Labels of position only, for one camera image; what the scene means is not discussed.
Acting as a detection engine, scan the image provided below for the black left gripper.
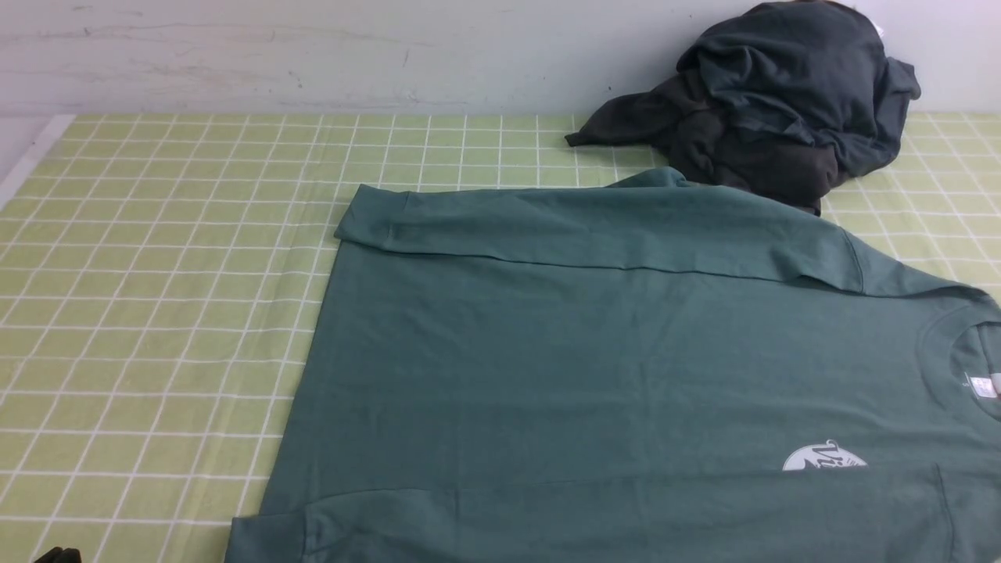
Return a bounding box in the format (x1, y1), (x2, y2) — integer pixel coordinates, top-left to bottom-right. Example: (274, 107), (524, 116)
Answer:
(34, 547), (82, 563)

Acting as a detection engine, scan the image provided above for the green long-sleeve top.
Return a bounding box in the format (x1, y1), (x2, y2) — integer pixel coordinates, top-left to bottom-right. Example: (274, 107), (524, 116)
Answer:
(224, 168), (1000, 562)

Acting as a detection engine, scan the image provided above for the green checkered tablecloth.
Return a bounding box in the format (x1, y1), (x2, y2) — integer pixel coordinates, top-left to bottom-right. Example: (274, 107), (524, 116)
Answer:
(2, 112), (999, 562)

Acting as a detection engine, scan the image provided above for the dark grey clothes pile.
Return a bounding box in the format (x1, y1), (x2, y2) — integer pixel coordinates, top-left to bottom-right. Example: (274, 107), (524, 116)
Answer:
(565, 1), (921, 215)

